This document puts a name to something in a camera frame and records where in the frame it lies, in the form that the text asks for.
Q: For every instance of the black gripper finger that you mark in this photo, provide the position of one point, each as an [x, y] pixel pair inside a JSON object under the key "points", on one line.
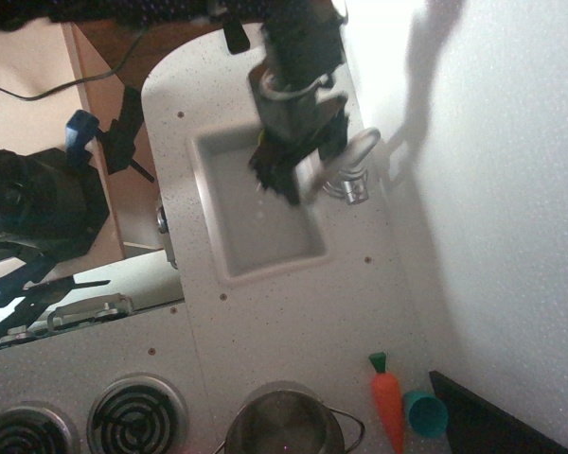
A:
{"points": [[334, 137], [279, 179]]}

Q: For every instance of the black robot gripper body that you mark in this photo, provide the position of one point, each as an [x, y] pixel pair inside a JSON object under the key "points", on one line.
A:
{"points": [[294, 121]]}

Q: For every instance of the silver curved faucet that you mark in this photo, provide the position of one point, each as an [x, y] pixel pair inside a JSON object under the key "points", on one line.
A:
{"points": [[345, 176]]}

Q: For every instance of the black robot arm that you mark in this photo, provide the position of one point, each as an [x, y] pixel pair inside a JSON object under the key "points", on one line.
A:
{"points": [[303, 48]]}

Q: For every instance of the yellow-green plastic cup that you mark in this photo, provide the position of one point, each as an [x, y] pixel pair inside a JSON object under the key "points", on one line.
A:
{"points": [[261, 137]]}

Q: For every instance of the black clamp on counter edge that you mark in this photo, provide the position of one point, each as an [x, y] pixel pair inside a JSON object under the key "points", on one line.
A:
{"points": [[237, 41]]}

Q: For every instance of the white toy sink basin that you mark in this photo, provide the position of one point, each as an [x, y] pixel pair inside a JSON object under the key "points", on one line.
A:
{"points": [[254, 234]]}

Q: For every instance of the silver cabinet knob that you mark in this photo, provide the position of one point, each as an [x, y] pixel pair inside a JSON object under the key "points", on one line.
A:
{"points": [[161, 219]]}

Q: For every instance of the blue clamp upper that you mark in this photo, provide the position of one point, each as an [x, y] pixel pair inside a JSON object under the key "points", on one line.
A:
{"points": [[80, 129]]}

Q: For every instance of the blue clamp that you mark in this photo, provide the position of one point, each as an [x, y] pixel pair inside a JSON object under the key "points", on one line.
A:
{"points": [[13, 283], [80, 129]]}

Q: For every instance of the orange toy carrot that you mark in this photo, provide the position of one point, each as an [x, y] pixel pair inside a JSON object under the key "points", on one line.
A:
{"points": [[388, 402]]}

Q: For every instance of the stainless steel pot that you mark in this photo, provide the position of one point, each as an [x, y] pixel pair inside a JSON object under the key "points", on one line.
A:
{"points": [[290, 421]]}

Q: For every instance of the black coil burner right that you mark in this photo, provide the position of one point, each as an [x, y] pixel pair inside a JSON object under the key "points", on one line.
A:
{"points": [[138, 413]]}

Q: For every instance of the black coil burner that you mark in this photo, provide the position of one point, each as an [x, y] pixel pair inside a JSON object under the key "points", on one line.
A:
{"points": [[138, 413], [37, 427]]}

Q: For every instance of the teal plastic cup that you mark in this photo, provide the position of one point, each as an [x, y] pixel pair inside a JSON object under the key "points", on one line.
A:
{"points": [[426, 414]]}

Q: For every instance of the blue clamp lower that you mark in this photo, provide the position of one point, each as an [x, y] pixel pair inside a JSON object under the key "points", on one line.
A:
{"points": [[13, 283]]}

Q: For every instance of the black panel corner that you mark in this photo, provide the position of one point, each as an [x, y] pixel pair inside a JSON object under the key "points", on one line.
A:
{"points": [[477, 426]]}

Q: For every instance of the black coil burner left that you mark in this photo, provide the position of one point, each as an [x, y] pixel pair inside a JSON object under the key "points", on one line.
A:
{"points": [[37, 427]]}

